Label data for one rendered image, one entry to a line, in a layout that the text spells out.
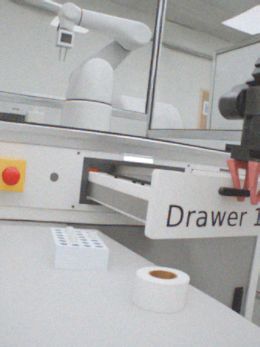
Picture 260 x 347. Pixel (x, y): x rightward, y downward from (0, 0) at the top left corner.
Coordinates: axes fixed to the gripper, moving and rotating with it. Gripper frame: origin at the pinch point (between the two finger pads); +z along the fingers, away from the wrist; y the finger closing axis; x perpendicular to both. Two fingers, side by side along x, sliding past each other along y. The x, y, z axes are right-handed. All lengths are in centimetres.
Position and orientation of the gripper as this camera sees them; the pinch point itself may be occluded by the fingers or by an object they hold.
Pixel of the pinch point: (248, 198)
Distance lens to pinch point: 65.6
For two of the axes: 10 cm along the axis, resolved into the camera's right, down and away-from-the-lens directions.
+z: -1.4, 9.9, 0.6
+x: -8.8, -1.0, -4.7
